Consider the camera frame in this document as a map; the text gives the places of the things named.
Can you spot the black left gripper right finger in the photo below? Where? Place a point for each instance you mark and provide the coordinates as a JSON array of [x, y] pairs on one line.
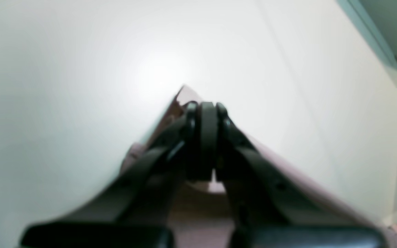
[[269, 210]]

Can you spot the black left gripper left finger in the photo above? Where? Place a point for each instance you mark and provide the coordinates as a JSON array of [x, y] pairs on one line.
[[132, 211]]

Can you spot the mauve grey t-shirt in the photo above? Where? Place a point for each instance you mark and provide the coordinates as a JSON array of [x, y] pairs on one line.
[[201, 210]]

